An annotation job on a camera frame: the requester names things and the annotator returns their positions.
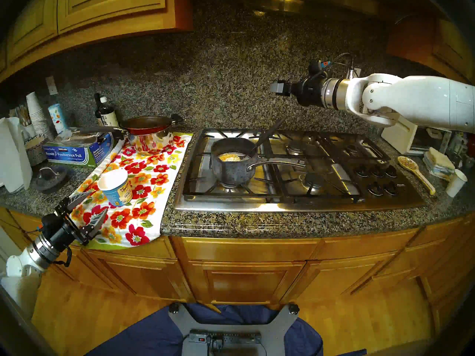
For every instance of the stainless gas stovetop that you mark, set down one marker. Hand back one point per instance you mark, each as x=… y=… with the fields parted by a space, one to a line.
x=345 y=205

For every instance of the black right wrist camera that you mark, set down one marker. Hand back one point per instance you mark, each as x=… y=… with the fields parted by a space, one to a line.
x=316 y=69

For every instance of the blue oatmeal paper cup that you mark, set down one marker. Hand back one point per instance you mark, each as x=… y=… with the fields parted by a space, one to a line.
x=118 y=192

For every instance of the patterned round basket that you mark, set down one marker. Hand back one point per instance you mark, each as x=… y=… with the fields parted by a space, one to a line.
x=35 y=153

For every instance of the wooden wall cabinet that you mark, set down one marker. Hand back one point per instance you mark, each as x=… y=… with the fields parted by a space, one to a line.
x=111 y=10
x=445 y=43

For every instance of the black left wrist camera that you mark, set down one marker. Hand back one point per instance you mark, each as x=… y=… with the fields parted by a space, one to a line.
x=50 y=221

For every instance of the plain white paper cup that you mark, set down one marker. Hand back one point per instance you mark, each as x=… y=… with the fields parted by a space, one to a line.
x=455 y=184

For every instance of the white wall switch plate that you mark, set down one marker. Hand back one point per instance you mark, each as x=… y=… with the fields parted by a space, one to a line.
x=51 y=85

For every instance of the white toaster oven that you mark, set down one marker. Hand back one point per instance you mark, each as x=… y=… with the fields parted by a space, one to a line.
x=399 y=136

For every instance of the wooden base cabinets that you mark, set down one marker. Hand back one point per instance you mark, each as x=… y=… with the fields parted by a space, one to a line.
x=241 y=281

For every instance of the dry oats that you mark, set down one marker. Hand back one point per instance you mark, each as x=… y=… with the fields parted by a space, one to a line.
x=231 y=158

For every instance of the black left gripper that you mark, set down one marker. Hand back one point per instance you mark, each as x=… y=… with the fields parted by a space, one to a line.
x=63 y=229

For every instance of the dark bottle white cap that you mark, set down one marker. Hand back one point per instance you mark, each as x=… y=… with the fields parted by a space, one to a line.
x=108 y=118

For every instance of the floral kitchen towel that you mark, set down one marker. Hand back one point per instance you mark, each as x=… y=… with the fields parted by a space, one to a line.
x=144 y=210

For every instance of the slim black bottle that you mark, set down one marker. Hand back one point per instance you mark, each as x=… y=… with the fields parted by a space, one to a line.
x=97 y=105

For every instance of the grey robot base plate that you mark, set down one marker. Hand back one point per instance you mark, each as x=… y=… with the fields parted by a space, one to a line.
x=278 y=329

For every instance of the black cooking spoon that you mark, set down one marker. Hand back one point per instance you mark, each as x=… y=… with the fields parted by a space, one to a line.
x=270 y=132

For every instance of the steel pan red inside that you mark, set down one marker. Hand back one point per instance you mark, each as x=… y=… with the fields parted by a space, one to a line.
x=152 y=142

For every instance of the white wall outlet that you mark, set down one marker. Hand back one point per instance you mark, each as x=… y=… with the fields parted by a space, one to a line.
x=358 y=72

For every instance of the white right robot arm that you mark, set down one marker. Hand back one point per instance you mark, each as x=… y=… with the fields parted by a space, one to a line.
x=419 y=99

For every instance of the white utensil holder cup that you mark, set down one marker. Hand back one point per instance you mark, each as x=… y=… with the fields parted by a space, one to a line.
x=29 y=131

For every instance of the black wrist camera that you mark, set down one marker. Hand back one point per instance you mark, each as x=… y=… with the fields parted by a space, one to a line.
x=316 y=69
x=50 y=221

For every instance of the grey power strip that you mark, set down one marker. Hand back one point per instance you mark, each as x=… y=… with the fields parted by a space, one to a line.
x=237 y=337

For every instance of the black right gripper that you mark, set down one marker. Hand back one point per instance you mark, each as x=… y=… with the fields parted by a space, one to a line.
x=310 y=94

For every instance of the black round lid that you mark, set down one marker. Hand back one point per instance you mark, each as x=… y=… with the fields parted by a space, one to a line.
x=50 y=181

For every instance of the white decorated ceramic jar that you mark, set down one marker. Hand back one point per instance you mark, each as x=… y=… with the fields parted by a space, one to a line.
x=460 y=142

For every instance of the leaf print paper cup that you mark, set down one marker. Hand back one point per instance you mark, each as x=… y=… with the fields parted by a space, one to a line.
x=57 y=118

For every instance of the white paper towel roll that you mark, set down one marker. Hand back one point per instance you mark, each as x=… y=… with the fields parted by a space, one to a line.
x=15 y=158

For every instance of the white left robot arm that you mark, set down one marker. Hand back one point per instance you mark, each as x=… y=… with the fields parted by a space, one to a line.
x=22 y=284

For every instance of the black stove knob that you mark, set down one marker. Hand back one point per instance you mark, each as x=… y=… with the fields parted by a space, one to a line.
x=376 y=171
x=390 y=171
x=374 y=189
x=360 y=171
x=390 y=188

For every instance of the bundle of wooden utensils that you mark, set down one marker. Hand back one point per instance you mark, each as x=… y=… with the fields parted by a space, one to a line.
x=23 y=116

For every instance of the folded dish cloth stack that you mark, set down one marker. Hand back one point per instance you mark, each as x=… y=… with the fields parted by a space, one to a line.
x=439 y=162

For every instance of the dark speckled saucepan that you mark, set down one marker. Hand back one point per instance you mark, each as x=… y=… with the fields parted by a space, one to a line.
x=232 y=173

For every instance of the blue foil sheet box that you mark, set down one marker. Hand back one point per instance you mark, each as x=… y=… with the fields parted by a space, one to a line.
x=70 y=155

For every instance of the patterned ceramic spoon rest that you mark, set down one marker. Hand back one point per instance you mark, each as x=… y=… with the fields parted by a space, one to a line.
x=408 y=163

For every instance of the dark blue cloth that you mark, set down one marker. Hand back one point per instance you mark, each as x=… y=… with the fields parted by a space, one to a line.
x=148 y=335

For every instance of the stack of white cups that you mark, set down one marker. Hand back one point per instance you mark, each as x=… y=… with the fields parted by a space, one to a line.
x=35 y=110

